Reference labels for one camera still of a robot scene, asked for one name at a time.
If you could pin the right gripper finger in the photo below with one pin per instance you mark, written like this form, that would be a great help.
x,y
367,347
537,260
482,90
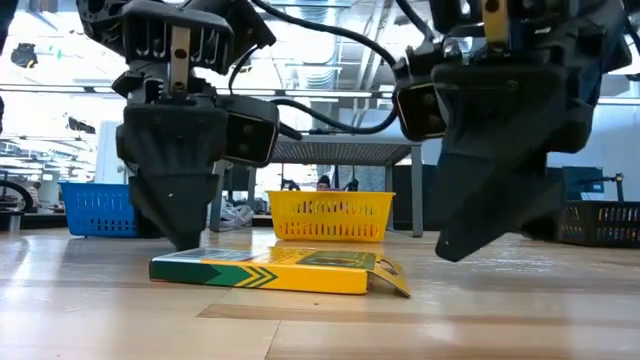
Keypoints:
x,y
550,215
495,150

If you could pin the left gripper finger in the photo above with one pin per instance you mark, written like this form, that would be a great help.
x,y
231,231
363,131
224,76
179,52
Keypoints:
x,y
172,150

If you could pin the black plastic basket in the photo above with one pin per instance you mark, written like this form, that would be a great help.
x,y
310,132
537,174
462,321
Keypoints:
x,y
600,220

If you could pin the blue plastic basket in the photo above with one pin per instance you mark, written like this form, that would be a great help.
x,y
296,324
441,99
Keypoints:
x,y
95,210

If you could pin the yellow plastic basket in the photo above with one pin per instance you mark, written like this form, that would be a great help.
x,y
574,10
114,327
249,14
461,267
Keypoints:
x,y
330,197

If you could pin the yellow Crayola crayon box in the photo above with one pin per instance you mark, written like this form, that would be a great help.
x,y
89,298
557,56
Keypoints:
x,y
300,280

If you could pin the black background robot arm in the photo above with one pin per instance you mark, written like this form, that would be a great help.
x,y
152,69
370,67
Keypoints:
x,y
352,185
291,185

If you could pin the grey perforated metal riser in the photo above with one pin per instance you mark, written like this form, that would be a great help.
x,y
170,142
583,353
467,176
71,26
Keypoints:
x,y
350,150

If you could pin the person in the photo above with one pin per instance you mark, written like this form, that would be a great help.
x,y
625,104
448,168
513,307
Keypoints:
x,y
323,183

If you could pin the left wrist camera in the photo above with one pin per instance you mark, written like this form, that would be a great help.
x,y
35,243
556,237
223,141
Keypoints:
x,y
250,132

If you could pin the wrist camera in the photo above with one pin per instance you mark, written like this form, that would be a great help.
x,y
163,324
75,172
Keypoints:
x,y
250,132
420,112

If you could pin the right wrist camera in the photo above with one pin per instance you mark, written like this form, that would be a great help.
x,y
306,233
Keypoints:
x,y
420,112

